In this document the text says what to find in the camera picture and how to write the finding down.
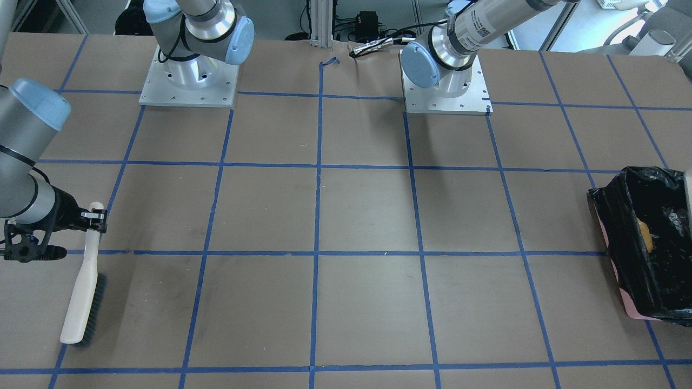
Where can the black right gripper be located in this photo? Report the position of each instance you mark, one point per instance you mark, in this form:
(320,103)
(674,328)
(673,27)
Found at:
(67,210)

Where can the beige hand brush black bristles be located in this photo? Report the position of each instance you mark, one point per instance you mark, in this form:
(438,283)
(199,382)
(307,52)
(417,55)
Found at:
(81,317)

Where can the yellow-brown potato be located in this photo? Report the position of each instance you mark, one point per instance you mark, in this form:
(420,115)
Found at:
(647,236)

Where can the beige plastic dustpan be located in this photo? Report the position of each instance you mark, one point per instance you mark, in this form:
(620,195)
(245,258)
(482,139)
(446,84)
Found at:
(687,177)

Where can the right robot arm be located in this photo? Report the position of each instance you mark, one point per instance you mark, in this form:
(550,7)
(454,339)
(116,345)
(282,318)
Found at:
(200,46)

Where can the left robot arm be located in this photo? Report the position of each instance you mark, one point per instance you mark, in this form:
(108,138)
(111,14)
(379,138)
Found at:
(450,47)

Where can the black trash bag bin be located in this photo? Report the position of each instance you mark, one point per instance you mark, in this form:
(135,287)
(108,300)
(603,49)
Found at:
(644,216)

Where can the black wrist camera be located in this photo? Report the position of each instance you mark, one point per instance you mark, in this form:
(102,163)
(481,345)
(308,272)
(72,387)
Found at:
(25,243)

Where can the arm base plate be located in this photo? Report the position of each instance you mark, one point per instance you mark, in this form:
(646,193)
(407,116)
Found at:
(201,82)
(465,93)

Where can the aluminium frame post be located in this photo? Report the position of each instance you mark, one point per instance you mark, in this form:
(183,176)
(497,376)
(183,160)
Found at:
(321,24)

